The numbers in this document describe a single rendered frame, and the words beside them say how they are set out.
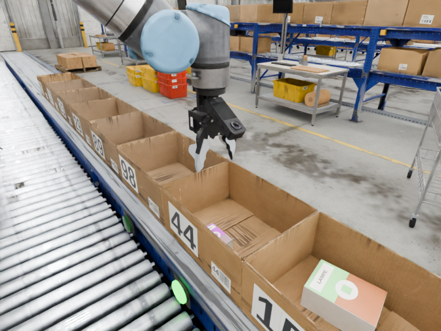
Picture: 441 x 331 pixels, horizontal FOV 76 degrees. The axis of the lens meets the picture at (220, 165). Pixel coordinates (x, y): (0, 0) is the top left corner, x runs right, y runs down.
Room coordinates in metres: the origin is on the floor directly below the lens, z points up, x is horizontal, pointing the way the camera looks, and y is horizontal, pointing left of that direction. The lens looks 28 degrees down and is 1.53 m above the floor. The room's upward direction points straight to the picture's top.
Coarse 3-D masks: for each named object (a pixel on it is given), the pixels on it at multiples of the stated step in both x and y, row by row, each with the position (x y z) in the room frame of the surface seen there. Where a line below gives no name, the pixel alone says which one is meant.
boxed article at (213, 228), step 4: (212, 224) 0.72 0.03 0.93; (212, 228) 0.70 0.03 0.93; (216, 228) 0.70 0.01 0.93; (216, 232) 0.68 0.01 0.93; (220, 232) 0.68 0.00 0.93; (220, 236) 0.66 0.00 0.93; (224, 236) 0.66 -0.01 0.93; (228, 236) 0.66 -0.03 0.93; (224, 240) 0.64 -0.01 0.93; (228, 240) 0.64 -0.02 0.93; (232, 240) 0.65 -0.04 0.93; (228, 244) 0.64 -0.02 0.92; (232, 244) 0.65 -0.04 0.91
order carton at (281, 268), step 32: (320, 224) 0.62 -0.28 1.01; (256, 256) 0.48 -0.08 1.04; (288, 256) 0.56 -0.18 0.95; (320, 256) 0.61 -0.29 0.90; (352, 256) 0.54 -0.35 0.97; (384, 256) 0.49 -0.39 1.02; (288, 288) 0.51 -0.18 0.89; (384, 288) 0.47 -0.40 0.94; (416, 288) 0.43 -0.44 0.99; (256, 320) 0.41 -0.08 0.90; (320, 320) 0.42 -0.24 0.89; (384, 320) 0.42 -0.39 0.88; (416, 320) 0.41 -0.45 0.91
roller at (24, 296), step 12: (132, 240) 0.84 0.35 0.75; (108, 252) 0.77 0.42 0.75; (120, 252) 0.78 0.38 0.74; (84, 264) 0.72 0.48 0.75; (96, 264) 0.73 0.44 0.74; (60, 276) 0.66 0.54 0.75; (72, 276) 0.67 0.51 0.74; (36, 288) 0.62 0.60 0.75; (48, 288) 0.63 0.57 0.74; (0, 300) 0.57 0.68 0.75; (12, 300) 0.58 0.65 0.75; (24, 300) 0.58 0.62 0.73; (0, 312) 0.54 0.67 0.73
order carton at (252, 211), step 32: (192, 192) 0.83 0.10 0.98; (224, 192) 0.92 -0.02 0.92; (256, 192) 0.82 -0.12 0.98; (288, 192) 0.72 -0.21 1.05; (192, 224) 0.61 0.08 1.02; (224, 224) 0.76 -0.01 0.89; (256, 224) 0.77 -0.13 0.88; (288, 224) 0.70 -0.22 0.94; (192, 256) 0.62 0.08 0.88; (224, 256) 0.50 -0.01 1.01; (224, 288) 0.50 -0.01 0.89
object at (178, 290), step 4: (176, 280) 0.57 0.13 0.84; (172, 284) 0.57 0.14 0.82; (176, 284) 0.56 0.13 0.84; (176, 288) 0.55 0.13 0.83; (180, 288) 0.54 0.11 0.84; (176, 292) 0.55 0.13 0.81; (180, 292) 0.54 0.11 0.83; (176, 296) 0.56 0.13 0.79; (180, 296) 0.53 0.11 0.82; (184, 296) 0.53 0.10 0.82; (180, 300) 0.53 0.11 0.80; (184, 300) 0.53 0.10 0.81
